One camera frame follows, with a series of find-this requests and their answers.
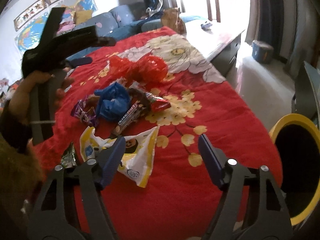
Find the red floral blanket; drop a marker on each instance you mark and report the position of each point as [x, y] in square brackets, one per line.
[179, 199]

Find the yellow cushion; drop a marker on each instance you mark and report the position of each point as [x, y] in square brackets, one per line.
[82, 16]

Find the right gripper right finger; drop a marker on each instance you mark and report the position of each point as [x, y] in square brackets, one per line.
[251, 206]

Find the blue sectional sofa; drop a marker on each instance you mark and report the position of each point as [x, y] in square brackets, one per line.
[124, 21]

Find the yellow rimmed trash bin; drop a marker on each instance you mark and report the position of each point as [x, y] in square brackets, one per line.
[297, 140]

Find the brown chocolate bar wrapper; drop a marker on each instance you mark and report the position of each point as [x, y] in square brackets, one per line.
[130, 116]

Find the dark coffee table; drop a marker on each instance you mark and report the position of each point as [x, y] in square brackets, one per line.
[219, 45]

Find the purple snack wrapper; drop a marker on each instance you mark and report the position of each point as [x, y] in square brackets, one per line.
[85, 110]

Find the pink clothes pile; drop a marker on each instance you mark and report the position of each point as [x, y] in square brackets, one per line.
[65, 27]

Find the green snack wrapper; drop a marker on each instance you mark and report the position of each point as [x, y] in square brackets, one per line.
[68, 159]

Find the dark right curtain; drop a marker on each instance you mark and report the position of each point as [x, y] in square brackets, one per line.
[273, 22]

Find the small toy on table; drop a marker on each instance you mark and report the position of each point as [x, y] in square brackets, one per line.
[206, 26]

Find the blue storage bucket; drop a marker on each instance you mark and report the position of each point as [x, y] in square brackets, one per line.
[262, 52]

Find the china map poster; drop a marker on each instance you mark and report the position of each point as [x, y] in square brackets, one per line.
[72, 6]

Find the glass top tv console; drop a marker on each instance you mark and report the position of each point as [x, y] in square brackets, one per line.
[305, 100]

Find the red plastic bag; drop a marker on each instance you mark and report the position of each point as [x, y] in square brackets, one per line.
[148, 68]

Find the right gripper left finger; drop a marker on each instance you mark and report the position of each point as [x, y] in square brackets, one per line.
[55, 216]

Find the red snack wrapper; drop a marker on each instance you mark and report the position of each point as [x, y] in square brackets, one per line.
[153, 102]

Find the person's left hand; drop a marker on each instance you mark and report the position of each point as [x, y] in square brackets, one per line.
[19, 104]

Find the world map poster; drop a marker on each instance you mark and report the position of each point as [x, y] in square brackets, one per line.
[30, 35]

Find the white yellow plastic bag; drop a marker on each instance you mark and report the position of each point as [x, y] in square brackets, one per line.
[137, 161]

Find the blue plastic bag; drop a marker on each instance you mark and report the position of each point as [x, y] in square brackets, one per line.
[114, 102]

